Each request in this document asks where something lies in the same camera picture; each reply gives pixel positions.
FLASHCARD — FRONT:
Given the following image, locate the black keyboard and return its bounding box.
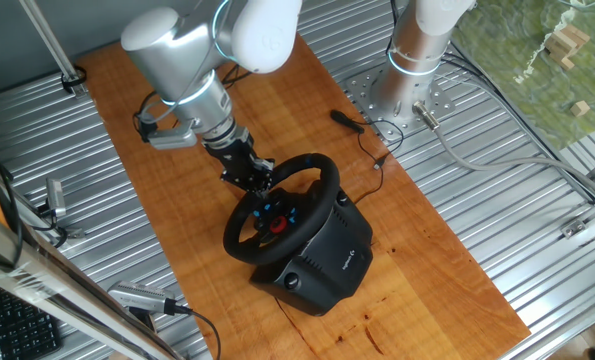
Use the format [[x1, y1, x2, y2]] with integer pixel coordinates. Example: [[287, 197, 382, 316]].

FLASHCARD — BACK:
[[0, 287, 63, 360]]

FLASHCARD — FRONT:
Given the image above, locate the thin metal pole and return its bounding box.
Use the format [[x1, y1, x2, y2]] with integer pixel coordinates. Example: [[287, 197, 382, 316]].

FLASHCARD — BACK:
[[18, 0, 89, 97]]

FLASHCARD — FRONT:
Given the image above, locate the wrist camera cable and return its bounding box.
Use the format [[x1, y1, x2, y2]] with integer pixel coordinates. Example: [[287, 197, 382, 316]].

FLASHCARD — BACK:
[[132, 0, 228, 144]]

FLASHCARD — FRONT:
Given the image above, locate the metal frame bar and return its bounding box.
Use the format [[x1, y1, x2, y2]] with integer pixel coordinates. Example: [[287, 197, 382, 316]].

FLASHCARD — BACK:
[[0, 203, 186, 360]]

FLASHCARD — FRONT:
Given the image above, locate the black usb cable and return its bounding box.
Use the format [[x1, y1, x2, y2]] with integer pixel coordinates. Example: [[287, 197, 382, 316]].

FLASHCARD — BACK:
[[329, 108, 406, 207]]

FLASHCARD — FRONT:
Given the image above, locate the black wheel base housing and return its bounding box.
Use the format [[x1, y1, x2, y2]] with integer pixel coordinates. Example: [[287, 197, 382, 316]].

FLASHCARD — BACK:
[[249, 189, 375, 317]]

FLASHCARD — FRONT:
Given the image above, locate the small metal bracket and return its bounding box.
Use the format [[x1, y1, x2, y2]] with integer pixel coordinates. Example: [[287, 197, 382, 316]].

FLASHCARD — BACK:
[[560, 217, 587, 240]]

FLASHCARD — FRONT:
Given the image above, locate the black camera cable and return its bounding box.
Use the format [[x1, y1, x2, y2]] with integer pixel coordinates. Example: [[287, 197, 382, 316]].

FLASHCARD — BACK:
[[174, 303, 223, 360]]

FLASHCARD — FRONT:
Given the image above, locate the silver ribbed camera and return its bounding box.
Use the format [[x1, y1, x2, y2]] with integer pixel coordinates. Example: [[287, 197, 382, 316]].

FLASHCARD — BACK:
[[107, 280, 179, 317]]

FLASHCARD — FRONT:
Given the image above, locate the green mat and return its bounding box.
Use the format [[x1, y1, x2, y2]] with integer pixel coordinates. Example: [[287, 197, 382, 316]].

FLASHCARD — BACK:
[[449, 0, 595, 151]]

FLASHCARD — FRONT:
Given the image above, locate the black cable tie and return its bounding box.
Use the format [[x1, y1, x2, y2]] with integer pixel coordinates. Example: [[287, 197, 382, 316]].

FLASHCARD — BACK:
[[59, 64, 88, 95]]

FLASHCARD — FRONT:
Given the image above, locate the black cable loop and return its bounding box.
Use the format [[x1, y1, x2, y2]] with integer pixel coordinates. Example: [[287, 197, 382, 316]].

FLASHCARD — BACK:
[[220, 63, 253, 91]]

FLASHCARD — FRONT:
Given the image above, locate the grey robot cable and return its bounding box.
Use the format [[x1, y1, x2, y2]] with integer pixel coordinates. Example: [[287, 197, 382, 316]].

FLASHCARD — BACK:
[[411, 99, 595, 201]]

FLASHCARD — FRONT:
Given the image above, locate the wooden board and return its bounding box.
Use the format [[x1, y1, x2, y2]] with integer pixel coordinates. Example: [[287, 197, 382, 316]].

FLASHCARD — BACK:
[[76, 27, 532, 360]]

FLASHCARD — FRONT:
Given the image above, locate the black leather steering wheel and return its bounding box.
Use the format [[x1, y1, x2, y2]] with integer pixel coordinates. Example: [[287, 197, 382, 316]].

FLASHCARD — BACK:
[[222, 152, 341, 266]]

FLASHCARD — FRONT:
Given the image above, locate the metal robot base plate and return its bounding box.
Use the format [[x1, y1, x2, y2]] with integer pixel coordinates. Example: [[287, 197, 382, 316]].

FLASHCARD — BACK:
[[343, 66, 457, 143]]

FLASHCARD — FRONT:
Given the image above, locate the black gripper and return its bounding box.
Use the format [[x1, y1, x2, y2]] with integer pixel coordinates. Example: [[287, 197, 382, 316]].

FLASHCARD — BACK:
[[204, 128, 277, 197]]

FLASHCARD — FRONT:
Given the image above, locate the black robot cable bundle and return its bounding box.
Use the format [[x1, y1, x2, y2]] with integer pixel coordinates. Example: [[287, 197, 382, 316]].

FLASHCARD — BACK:
[[441, 52, 595, 204]]

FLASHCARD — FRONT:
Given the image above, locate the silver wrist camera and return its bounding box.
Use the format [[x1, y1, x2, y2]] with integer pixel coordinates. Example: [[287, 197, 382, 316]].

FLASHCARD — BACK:
[[144, 118, 199, 151]]

